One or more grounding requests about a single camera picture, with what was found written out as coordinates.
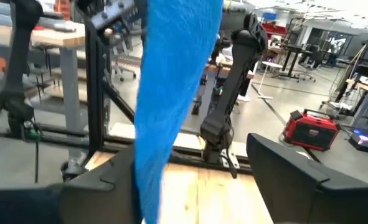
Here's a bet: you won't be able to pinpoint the wooden top grey workbench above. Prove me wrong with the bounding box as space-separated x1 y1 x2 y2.
0 17 87 133

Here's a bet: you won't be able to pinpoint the black aluminium rig frame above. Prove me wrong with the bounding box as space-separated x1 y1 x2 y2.
0 0 253 175

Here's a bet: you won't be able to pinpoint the grey office chair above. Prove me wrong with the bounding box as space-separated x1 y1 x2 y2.
110 40 142 82

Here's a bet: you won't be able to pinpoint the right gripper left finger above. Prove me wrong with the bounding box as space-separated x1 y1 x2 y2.
0 145 143 224

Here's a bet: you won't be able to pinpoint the grey rolled mat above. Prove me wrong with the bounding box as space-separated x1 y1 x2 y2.
0 1 78 34

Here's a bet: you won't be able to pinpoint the blue elastic bandage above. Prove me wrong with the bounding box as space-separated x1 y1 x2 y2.
133 0 225 224

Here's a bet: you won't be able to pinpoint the black jointed stand pole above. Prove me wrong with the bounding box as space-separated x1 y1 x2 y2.
0 0 44 141

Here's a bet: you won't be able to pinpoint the black computer with lights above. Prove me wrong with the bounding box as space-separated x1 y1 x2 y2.
349 116 368 154

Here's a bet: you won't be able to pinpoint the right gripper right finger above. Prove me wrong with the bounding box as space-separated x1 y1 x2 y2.
246 133 368 224

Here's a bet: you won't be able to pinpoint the wooden top table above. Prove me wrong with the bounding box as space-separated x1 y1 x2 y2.
344 77 368 98

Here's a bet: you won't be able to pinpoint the white round table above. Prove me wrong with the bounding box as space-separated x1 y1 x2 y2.
257 60 284 101

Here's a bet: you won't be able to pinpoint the red storage bins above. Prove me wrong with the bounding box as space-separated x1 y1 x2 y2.
260 21 290 40

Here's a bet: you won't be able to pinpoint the black standing desk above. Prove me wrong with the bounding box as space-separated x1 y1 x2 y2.
276 43 323 82

